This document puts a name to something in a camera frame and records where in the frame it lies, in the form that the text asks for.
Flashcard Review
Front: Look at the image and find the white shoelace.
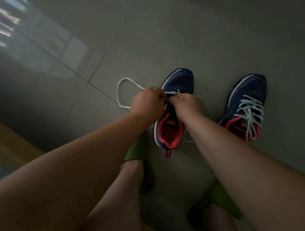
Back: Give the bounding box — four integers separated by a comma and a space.
116, 78, 213, 143
234, 94, 265, 142

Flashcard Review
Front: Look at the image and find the person's right hand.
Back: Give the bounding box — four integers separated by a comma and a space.
168, 93, 207, 129

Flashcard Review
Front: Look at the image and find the person's right leg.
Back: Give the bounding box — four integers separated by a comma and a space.
202, 203, 239, 231

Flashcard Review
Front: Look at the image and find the person's left forearm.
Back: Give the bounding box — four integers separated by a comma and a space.
0, 112, 153, 231

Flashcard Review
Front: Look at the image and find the green foam slipper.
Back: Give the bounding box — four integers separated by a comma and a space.
188, 180, 243, 227
123, 132, 156, 194

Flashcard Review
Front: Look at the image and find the blue knit sneaker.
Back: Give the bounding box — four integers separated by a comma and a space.
153, 68, 195, 159
218, 73, 268, 142

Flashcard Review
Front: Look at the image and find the person's left hand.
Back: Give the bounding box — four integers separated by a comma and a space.
130, 86, 167, 124

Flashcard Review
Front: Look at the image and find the person's leg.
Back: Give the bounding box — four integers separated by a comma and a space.
202, 203, 239, 231
81, 159, 145, 231

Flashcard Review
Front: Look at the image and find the person's left leg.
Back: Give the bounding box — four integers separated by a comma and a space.
81, 159, 145, 231

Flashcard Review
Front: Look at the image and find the person's right forearm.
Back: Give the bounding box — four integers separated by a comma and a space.
190, 116, 305, 231

